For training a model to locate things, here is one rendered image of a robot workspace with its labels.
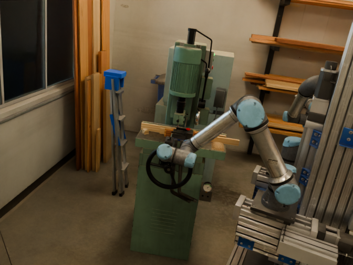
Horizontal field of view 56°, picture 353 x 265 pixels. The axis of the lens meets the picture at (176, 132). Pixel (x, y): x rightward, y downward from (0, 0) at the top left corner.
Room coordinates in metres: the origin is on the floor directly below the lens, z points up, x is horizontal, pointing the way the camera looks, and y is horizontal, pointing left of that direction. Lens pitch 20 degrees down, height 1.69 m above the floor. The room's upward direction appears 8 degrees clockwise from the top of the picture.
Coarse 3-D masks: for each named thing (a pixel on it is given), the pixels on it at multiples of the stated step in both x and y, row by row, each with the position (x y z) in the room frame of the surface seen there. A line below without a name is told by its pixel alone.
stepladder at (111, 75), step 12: (108, 72) 2.80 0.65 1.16; (120, 72) 2.86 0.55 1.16; (108, 84) 2.78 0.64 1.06; (120, 84) 2.93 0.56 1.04; (120, 96) 2.92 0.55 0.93; (120, 108) 2.92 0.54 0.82; (120, 120) 2.92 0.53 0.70; (120, 144) 2.81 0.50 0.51; (120, 156) 2.79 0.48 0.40; (120, 168) 2.77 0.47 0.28; (120, 180) 2.75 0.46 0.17; (120, 192) 2.74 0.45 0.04
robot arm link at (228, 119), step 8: (232, 112) 1.55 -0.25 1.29; (216, 120) 1.58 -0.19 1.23; (224, 120) 1.56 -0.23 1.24; (232, 120) 1.55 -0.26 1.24; (208, 128) 1.58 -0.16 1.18; (216, 128) 1.56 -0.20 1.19; (224, 128) 1.56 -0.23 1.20; (200, 136) 1.57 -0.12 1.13; (208, 136) 1.56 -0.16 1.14; (216, 136) 1.58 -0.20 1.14; (184, 144) 1.59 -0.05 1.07; (192, 144) 1.57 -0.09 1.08; (200, 144) 1.57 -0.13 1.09
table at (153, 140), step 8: (144, 136) 2.07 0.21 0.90; (152, 136) 2.09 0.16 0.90; (160, 136) 2.11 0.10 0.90; (136, 144) 2.02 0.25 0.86; (144, 144) 2.02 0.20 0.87; (152, 144) 2.01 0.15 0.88; (160, 144) 2.01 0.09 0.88; (208, 144) 2.09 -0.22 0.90; (224, 144) 2.13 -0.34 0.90; (200, 152) 1.99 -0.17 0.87; (208, 152) 1.99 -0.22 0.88; (216, 152) 1.99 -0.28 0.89; (224, 152) 1.99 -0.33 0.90
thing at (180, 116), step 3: (174, 114) 2.12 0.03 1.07; (177, 114) 2.12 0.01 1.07; (180, 114) 2.13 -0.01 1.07; (183, 114) 2.14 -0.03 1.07; (174, 117) 2.12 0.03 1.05; (177, 117) 2.12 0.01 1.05; (180, 117) 2.12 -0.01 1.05; (183, 117) 2.12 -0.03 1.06; (174, 120) 2.12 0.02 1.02; (180, 120) 2.12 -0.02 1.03; (183, 120) 2.13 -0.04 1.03; (174, 123) 2.12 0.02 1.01; (177, 123) 2.12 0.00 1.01; (180, 123) 2.12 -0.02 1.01
